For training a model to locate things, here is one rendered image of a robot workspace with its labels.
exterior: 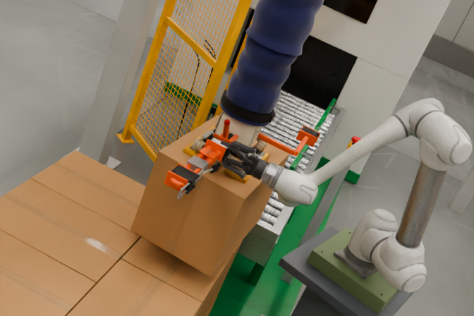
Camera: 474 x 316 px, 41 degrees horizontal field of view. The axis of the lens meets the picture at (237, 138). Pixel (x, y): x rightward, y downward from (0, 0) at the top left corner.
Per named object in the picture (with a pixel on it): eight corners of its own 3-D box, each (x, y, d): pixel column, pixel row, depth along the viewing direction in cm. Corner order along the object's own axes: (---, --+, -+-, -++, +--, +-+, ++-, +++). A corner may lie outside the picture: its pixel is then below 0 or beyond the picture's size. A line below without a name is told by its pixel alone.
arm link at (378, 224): (367, 241, 294) (389, 202, 285) (389, 268, 279) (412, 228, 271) (340, 239, 285) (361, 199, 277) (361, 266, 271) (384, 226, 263)
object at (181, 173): (173, 174, 219) (178, 162, 217) (192, 184, 218) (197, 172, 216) (163, 183, 212) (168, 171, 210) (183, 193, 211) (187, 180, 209)
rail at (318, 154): (331, 125, 540) (340, 106, 532) (336, 128, 539) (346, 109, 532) (257, 258, 332) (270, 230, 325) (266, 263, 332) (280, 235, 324)
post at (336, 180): (283, 274, 400) (350, 140, 359) (293, 278, 399) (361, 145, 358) (280, 279, 394) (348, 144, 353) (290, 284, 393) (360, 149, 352)
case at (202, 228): (190, 182, 323) (217, 114, 307) (259, 221, 315) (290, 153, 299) (130, 229, 270) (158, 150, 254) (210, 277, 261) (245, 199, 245)
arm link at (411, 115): (389, 106, 245) (409, 124, 235) (428, 84, 247) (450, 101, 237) (394, 131, 253) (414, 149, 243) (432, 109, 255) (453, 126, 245)
